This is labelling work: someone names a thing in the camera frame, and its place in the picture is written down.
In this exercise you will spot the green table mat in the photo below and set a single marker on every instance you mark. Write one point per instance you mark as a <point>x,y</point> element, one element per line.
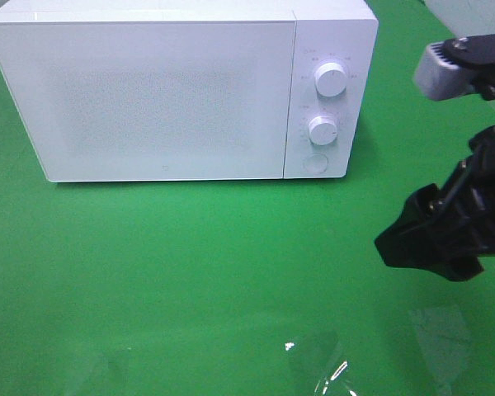
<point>191,288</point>

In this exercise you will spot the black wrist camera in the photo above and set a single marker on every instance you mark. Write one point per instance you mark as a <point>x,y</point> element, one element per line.
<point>457,67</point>

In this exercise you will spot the white microwave knob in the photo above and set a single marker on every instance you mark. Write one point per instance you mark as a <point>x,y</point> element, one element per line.
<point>330,79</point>
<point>322,130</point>

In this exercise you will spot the round white door button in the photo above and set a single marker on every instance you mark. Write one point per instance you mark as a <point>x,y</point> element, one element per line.
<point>316,163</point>

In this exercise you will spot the clear tape patch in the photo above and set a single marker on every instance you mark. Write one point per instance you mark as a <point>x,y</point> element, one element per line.
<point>316,364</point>

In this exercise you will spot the white microwave oven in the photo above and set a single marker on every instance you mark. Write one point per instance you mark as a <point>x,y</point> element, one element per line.
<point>325,31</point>

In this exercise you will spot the white microwave door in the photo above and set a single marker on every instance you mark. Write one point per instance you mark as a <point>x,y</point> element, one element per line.
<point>112,102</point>

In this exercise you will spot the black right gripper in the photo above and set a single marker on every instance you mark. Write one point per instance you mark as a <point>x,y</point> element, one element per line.
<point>465,227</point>

